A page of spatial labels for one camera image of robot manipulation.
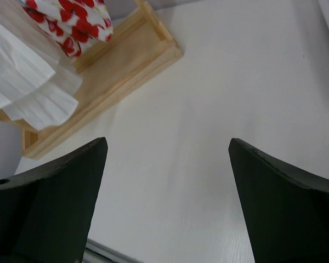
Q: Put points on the aluminium mounting rail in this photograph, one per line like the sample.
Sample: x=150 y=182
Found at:
x=95 y=252

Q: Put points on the red poppy print skirt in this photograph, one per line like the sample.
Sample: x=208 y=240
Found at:
x=72 y=24

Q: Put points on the wooden clothes rack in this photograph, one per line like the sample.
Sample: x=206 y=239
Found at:
x=140 y=48

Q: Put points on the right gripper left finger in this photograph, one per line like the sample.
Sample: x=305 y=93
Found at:
x=46 y=212

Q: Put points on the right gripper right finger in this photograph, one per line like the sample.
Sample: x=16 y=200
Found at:
x=285 y=208

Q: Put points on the white cloth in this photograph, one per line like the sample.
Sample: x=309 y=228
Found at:
x=37 y=82

